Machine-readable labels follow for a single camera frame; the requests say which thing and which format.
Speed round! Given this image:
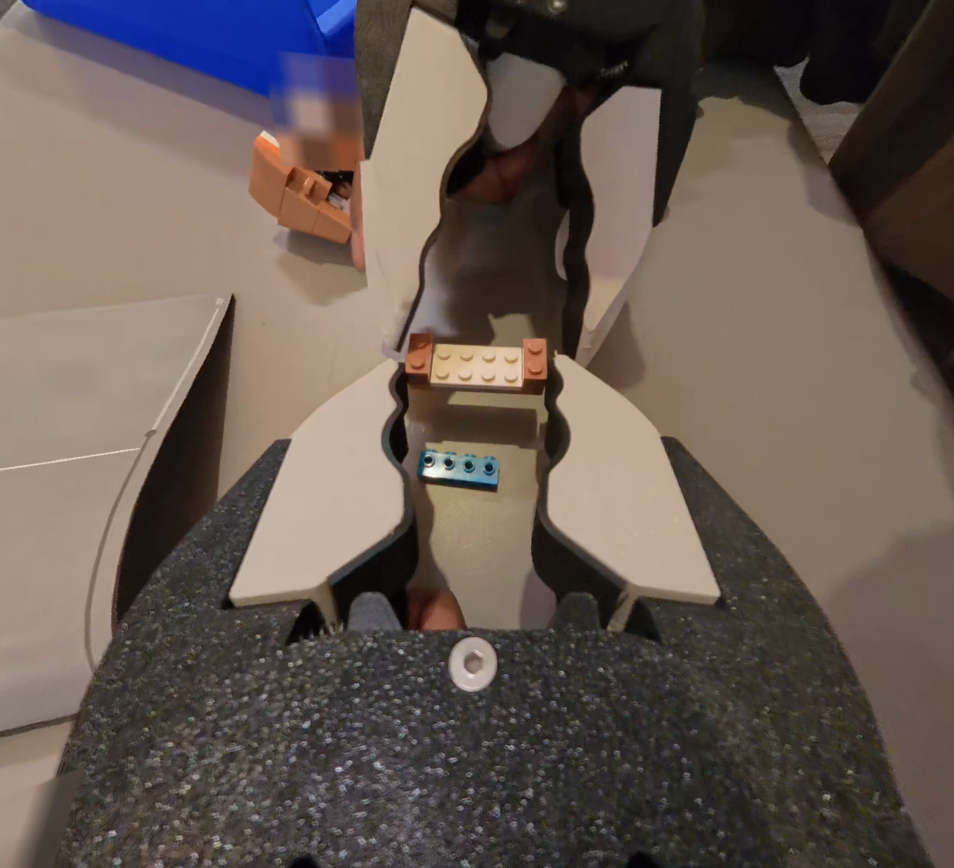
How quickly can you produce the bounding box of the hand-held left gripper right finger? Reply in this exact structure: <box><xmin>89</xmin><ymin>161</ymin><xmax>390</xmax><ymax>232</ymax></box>
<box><xmin>531</xmin><ymin>354</ymin><xmax>722</xmax><ymax>604</ymax></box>

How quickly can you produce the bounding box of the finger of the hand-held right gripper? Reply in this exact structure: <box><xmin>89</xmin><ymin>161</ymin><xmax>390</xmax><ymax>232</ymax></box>
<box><xmin>360</xmin><ymin>7</ymin><xmax>490</xmax><ymax>362</ymax></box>
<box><xmin>555</xmin><ymin>85</ymin><xmax>664</xmax><ymax>370</ymax></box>

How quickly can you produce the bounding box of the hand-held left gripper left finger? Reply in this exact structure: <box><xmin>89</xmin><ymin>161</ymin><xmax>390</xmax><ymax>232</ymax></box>
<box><xmin>227</xmin><ymin>361</ymin><xmax>417</xmax><ymax>610</ymax></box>

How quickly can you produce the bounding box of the brown toy brick model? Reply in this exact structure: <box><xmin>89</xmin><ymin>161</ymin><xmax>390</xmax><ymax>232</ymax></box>
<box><xmin>249</xmin><ymin>130</ymin><xmax>356</xmax><ymax>245</ymax></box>

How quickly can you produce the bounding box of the long blue brick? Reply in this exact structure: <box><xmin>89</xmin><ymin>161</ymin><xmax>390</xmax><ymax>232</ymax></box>
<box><xmin>416</xmin><ymin>449</ymin><xmax>502</xmax><ymax>491</ymax></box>

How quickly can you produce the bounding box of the long orange studded plate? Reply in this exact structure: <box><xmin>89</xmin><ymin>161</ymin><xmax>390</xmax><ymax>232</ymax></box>
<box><xmin>406</xmin><ymin>333</ymin><xmax>553</xmax><ymax>394</ymax></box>

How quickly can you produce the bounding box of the white studded plate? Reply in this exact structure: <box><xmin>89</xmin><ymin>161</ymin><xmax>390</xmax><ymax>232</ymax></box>
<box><xmin>432</xmin><ymin>344</ymin><xmax>524</xmax><ymax>388</ymax></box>

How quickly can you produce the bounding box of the grey instruction booklet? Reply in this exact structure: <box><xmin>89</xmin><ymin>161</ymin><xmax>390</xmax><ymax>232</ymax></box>
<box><xmin>0</xmin><ymin>294</ymin><xmax>236</xmax><ymax>735</ymax></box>

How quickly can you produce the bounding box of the grey desk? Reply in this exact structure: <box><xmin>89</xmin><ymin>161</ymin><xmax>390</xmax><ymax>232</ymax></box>
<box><xmin>0</xmin><ymin>3</ymin><xmax>954</xmax><ymax>868</ymax></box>

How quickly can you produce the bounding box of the person's right hand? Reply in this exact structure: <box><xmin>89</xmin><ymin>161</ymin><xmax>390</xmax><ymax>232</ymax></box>
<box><xmin>455</xmin><ymin>89</ymin><xmax>591</xmax><ymax>206</ymax></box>

